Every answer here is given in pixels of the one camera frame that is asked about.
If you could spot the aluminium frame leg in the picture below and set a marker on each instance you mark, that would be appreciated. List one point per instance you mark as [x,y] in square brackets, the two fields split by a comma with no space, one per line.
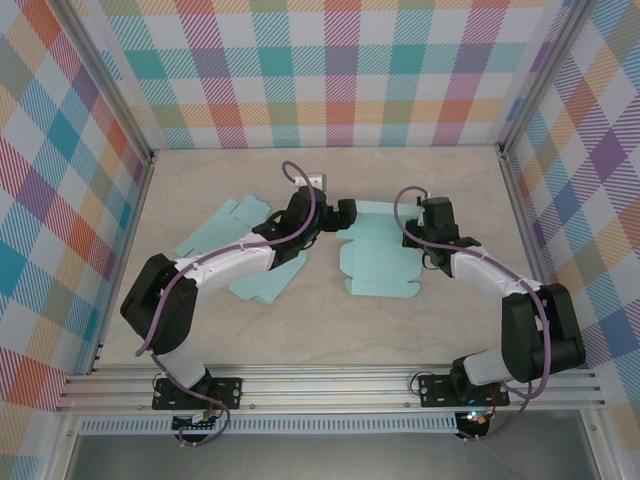
[60,445]
[597,445]

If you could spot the aluminium mounting rail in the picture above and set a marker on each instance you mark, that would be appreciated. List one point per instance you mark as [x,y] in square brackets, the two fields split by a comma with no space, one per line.
[325,387]

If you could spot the aluminium corner post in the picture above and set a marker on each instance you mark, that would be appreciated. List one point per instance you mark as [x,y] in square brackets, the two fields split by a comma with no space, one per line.
[545,75]
[107,80]

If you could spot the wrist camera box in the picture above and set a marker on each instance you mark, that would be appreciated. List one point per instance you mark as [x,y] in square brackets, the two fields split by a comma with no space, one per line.
[315,181]
[421,215]

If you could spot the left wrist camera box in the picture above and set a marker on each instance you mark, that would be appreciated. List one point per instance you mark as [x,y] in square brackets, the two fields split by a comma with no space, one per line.
[315,181]

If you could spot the aluminium side rail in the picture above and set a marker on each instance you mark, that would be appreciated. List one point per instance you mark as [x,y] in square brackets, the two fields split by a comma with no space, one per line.
[522,225]
[131,240]

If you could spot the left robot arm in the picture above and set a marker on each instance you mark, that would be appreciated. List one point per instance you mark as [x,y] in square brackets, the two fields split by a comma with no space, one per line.
[155,300]

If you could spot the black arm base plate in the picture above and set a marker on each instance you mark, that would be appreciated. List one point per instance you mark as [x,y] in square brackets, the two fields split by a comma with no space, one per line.
[227,392]
[435,392]

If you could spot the small black circuit board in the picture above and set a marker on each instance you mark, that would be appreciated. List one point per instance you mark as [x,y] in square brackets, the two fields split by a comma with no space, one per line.
[192,425]
[475,421]

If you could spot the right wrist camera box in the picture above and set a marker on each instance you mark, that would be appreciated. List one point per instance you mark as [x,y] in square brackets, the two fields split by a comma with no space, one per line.
[421,215]

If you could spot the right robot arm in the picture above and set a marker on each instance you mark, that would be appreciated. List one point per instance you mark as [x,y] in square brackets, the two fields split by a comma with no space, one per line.
[565,330]

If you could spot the light blue paper box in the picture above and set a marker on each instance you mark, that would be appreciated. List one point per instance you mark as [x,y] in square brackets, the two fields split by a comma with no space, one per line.
[380,260]
[215,225]

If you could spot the grey metal panel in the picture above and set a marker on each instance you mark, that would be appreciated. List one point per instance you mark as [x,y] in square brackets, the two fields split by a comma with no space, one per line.
[325,457]

